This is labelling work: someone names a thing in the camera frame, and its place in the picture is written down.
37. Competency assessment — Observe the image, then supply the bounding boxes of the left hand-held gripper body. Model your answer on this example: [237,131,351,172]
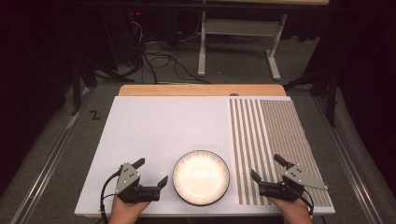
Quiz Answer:
[115,161,162,204]

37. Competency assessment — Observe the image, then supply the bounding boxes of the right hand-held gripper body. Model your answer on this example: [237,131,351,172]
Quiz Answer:
[258,163,329,203]

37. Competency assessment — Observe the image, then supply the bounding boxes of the person's left hand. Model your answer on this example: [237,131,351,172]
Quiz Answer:
[107,195,151,224]

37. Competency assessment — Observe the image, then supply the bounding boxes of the person's right hand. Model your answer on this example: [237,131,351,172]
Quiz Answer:
[267,195,314,224]

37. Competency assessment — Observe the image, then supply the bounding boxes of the white board with striped area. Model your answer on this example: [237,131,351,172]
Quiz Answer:
[74,95,336,217]

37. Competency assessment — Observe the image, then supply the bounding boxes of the black stand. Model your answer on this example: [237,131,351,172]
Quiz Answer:
[70,58,135,117]
[282,61,340,128]

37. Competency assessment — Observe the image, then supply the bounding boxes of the dark computer case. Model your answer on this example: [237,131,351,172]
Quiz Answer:
[101,7,143,68]

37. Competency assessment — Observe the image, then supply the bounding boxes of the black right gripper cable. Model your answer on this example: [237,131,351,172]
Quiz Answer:
[298,187,315,217]

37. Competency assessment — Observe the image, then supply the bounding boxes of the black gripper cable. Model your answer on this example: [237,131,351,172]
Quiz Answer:
[98,168,124,224]
[298,187,315,217]

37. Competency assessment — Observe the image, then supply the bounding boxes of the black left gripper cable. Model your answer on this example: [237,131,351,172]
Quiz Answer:
[98,168,124,224]

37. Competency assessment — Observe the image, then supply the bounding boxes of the metal floor rail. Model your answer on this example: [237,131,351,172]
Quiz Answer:
[313,95,385,224]
[11,87,95,224]

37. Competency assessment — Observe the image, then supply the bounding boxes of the black floor cables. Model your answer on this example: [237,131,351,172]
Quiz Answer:
[124,18,213,86]

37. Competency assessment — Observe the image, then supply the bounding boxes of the white metal desk frame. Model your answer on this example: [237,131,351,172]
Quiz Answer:
[197,10,290,81]

